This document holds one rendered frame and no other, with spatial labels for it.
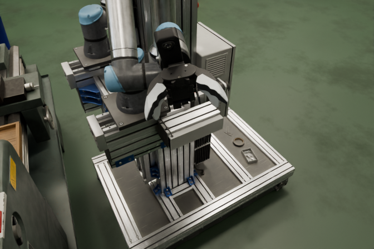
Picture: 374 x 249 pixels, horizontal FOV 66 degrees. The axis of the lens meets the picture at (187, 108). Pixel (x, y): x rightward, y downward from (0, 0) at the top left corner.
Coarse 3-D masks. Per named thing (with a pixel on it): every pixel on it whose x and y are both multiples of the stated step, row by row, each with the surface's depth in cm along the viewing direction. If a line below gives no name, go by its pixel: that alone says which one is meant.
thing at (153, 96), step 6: (156, 84) 57; (162, 84) 57; (156, 90) 56; (162, 90) 56; (150, 96) 55; (156, 96) 54; (162, 96) 56; (150, 102) 53; (156, 102) 54; (162, 102) 59; (150, 108) 52; (156, 108) 57; (150, 114) 52; (156, 114) 57
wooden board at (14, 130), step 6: (0, 126) 145; (6, 126) 145; (12, 126) 147; (18, 126) 145; (0, 132) 145; (6, 132) 145; (12, 132) 145; (18, 132) 142; (0, 138) 141; (6, 138) 141; (12, 138) 141; (18, 138) 139; (12, 144) 139; (18, 144) 136; (18, 150) 133
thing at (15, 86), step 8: (8, 80) 165; (16, 80) 165; (24, 80) 169; (8, 88) 159; (16, 88) 159; (24, 88) 161; (8, 96) 154; (16, 96) 155; (24, 96) 157; (0, 104) 154
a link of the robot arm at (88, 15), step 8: (88, 8) 138; (96, 8) 137; (104, 8) 141; (80, 16) 135; (88, 16) 134; (96, 16) 135; (104, 16) 139; (88, 24) 136; (96, 24) 137; (104, 24) 140; (88, 32) 139; (96, 32) 139; (104, 32) 143
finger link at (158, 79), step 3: (159, 75) 60; (156, 78) 59; (159, 78) 59; (153, 81) 58; (156, 81) 58; (159, 81) 58; (162, 81) 58; (165, 81) 58; (168, 81) 58; (150, 84) 58; (153, 84) 57; (150, 87) 57; (153, 87) 57; (147, 90) 56; (150, 90) 56; (147, 93) 55
